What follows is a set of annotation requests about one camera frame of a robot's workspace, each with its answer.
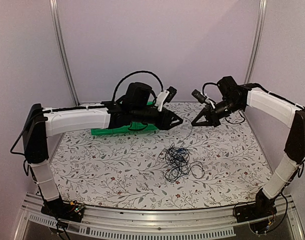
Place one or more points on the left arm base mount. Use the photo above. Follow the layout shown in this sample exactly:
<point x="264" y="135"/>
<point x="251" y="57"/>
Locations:
<point x="59" y="209"/>

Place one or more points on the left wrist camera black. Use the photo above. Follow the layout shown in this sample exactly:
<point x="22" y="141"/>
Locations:
<point x="171" y="94"/>

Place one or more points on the front aluminium rail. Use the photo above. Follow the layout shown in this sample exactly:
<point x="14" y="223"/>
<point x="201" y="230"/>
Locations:
<point x="104" y="223"/>

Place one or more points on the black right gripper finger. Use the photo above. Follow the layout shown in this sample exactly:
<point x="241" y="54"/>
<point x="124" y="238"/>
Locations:
<point x="204" y="115"/>
<point x="198" y="122"/>

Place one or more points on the floral patterned table mat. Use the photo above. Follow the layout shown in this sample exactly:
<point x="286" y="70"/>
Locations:
<point x="128" y="170"/>

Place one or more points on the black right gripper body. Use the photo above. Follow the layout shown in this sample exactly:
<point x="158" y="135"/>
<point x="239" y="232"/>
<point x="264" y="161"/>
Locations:
<point x="216" y="118"/>

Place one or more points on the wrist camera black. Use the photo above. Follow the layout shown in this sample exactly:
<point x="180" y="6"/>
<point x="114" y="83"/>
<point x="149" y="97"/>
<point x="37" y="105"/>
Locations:
<point x="171" y="94"/>
<point x="199" y="96"/>

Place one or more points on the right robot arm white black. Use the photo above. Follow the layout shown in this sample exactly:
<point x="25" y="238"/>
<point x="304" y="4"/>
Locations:
<point x="236" y="97"/>

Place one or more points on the green three-compartment plastic bin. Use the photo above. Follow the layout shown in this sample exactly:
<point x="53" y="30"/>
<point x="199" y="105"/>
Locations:
<point x="133" y="127"/>

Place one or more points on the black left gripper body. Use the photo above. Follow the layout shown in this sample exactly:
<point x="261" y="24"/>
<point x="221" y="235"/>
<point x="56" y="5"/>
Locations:
<point x="161" y="124"/>

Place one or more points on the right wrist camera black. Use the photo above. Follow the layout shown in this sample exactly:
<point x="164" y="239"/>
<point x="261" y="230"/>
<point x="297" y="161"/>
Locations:
<point x="199" y="96"/>

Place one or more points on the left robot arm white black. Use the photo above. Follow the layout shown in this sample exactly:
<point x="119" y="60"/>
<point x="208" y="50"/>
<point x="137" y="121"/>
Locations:
<point x="139" y="104"/>

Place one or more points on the left aluminium frame post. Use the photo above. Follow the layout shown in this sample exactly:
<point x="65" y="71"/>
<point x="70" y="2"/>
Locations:
<point x="54" y="10"/>

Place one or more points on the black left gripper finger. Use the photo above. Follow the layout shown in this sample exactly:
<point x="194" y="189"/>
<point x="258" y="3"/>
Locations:
<point x="173" y="124"/>
<point x="174" y="118"/>

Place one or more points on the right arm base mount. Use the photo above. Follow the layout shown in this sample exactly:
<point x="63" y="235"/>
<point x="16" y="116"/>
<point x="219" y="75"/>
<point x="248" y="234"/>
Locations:
<point x="263" y="207"/>

